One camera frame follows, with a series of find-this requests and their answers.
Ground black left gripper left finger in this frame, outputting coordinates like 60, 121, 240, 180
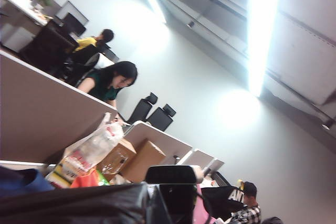
119, 186, 151, 224

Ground clear plastic snack bag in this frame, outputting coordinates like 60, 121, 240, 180
62, 112, 126, 180

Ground blue rubber clog slipper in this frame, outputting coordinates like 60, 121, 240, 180
0, 167, 55, 198

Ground white office chair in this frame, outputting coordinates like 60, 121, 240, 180
86, 52, 116, 72

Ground person in yellow shirt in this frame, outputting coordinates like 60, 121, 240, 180
72, 28, 116, 54

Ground black computer monitor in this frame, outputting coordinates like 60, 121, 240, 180
62, 13, 87, 37

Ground black chair with headrest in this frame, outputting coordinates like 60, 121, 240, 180
145, 165, 208, 224

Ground beige desk partition panel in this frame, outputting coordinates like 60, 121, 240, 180
123, 120, 194, 162
207, 157, 225, 174
181, 149, 216, 169

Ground brown cardboard box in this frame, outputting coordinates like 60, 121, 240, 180
120, 140, 166, 183
97, 139, 137, 180

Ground white drawer cabinet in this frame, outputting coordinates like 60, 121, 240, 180
1, 23, 36, 53

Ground black mesh office chair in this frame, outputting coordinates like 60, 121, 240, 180
146, 103, 176, 132
130, 92, 159, 125

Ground white office desk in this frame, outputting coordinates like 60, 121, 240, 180
0, 0, 55, 27

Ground man in plaid shirt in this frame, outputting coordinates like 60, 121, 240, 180
228, 180, 263, 224

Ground black plastic garbage bag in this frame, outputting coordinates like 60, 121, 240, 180
0, 183, 149, 224

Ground white partition base trim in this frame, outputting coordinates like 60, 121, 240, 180
0, 159, 57, 173

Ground orange red plastic bag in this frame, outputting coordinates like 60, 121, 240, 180
70, 168, 111, 188

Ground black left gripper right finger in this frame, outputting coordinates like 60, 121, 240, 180
151, 185, 172, 224

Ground woman in green shirt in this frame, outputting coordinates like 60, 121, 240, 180
76, 60, 139, 103

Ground yellow snack package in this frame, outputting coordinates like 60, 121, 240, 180
47, 165, 79, 187

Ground black cloth white letters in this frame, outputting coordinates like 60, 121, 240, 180
201, 184, 247, 217

